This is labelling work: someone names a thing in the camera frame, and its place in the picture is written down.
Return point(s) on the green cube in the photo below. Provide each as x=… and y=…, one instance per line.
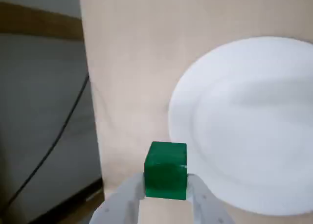
x=166, y=172

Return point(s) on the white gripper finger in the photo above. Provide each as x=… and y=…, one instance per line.
x=207, y=209
x=115, y=207

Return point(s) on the white round plate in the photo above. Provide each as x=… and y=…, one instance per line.
x=244, y=123

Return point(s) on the brown wooden strip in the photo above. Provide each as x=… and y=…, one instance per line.
x=36, y=21

